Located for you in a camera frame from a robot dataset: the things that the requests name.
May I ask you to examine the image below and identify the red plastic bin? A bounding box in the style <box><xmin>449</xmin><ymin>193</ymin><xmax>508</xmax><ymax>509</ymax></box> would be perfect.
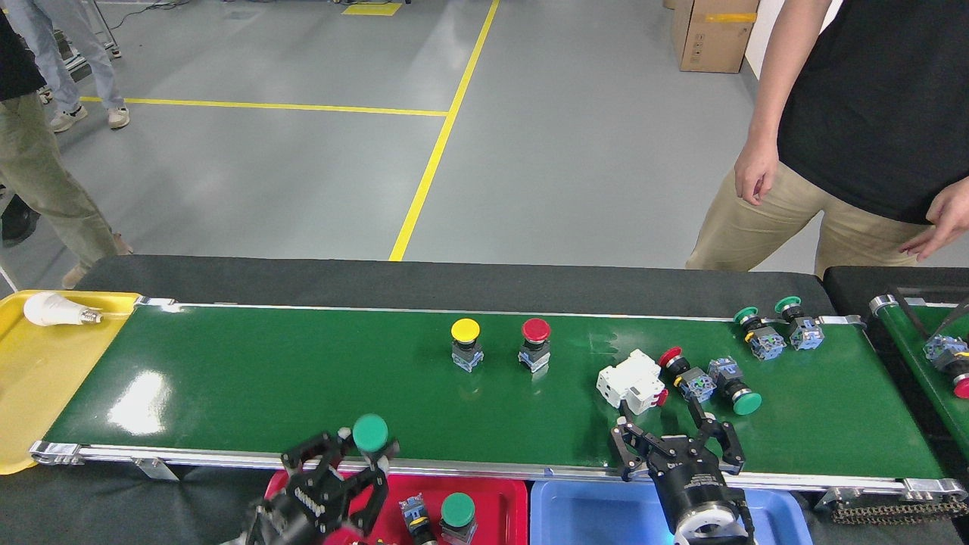
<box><xmin>261</xmin><ymin>469</ymin><xmax>528</xmax><ymax>545</ymax></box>

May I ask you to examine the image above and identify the short green conveyor belt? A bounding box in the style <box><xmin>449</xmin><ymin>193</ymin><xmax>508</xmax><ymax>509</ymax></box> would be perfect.
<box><xmin>869</xmin><ymin>294</ymin><xmax>969</xmax><ymax>440</ymax></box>

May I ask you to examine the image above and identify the conveyor drive chain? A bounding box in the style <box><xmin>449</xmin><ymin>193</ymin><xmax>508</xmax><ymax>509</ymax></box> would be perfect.
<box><xmin>831</xmin><ymin>494</ymin><xmax>968</xmax><ymax>525</ymax></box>

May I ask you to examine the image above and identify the yellow plastic tray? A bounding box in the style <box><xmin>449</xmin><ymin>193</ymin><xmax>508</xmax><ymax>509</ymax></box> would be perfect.
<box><xmin>0</xmin><ymin>290</ymin><xmax>143</xmax><ymax>475</ymax></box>

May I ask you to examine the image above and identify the yellow push button switch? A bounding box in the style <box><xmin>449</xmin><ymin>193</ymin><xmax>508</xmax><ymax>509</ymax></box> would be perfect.
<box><xmin>450</xmin><ymin>318</ymin><xmax>485</xmax><ymax>373</ymax></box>

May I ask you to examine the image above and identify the black conveyor guide frame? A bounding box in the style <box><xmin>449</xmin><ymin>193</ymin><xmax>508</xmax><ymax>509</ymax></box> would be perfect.
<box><xmin>887</xmin><ymin>286</ymin><xmax>969</xmax><ymax>341</ymax></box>

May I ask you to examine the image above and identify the person's left hand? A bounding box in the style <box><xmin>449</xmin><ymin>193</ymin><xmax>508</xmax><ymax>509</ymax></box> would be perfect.
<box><xmin>899</xmin><ymin>178</ymin><xmax>969</xmax><ymax>263</ymax></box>

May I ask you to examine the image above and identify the white light bulb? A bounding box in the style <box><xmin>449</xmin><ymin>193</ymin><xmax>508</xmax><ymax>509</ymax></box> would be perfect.
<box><xmin>23</xmin><ymin>292</ymin><xmax>103</xmax><ymax>327</ymax></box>

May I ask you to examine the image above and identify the blue plastic bin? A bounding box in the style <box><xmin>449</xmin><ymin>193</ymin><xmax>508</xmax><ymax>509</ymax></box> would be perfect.
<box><xmin>530</xmin><ymin>479</ymin><xmax>815</xmax><ymax>545</ymax></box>

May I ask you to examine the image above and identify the person's right hand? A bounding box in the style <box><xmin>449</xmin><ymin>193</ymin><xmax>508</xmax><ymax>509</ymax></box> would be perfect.
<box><xmin>734</xmin><ymin>139</ymin><xmax>780</xmax><ymax>207</ymax></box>

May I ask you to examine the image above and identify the long green conveyor belt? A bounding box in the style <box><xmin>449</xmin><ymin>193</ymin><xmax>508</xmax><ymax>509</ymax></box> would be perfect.
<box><xmin>29</xmin><ymin>297</ymin><xmax>968</xmax><ymax>506</ymax></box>

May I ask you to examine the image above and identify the white circuit breaker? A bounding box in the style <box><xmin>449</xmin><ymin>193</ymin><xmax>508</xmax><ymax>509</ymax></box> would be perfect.
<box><xmin>597</xmin><ymin>349</ymin><xmax>670</xmax><ymax>416</ymax></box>

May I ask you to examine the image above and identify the brown cardboard box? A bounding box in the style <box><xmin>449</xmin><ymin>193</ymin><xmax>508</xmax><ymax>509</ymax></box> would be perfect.
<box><xmin>670</xmin><ymin>0</ymin><xmax>760</xmax><ymax>74</ymax></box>

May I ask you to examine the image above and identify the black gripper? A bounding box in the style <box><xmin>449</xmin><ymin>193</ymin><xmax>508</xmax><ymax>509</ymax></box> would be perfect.
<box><xmin>244</xmin><ymin>430</ymin><xmax>400</xmax><ymax>545</ymax></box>
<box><xmin>609</xmin><ymin>395</ymin><xmax>749</xmax><ymax>525</ymax></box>

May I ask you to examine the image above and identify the green push button switch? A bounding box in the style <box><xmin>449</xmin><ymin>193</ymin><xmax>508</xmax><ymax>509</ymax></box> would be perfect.
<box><xmin>734</xmin><ymin>307</ymin><xmax>787</xmax><ymax>361</ymax></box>
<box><xmin>440</xmin><ymin>492</ymin><xmax>478</xmax><ymax>545</ymax></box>
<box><xmin>352</xmin><ymin>413</ymin><xmax>390</xmax><ymax>456</ymax></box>
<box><xmin>708</xmin><ymin>357</ymin><xmax>763</xmax><ymax>416</ymax></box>
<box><xmin>774</xmin><ymin>296</ymin><xmax>824</xmax><ymax>350</ymax></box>

